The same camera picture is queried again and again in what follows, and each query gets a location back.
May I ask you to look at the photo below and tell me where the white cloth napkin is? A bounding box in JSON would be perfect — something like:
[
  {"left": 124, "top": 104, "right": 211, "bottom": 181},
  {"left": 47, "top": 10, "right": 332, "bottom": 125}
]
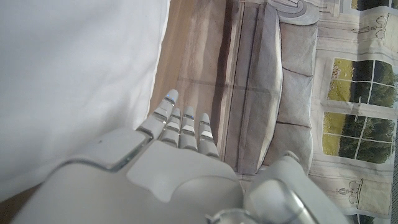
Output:
[{"left": 0, "top": 0, "right": 171, "bottom": 203}]

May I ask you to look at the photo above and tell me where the printed sofa room backdrop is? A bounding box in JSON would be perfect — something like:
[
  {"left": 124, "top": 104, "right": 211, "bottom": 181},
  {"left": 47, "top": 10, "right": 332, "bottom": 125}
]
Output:
[{"left": 175, "top": 0, "right": 398, "bottom": 224}]

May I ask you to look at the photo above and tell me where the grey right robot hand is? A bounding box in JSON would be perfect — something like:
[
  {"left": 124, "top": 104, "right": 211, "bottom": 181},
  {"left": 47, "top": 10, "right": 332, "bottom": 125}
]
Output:
[{"left": 9, "top": 89, "right": 354, "bottom": 224}]

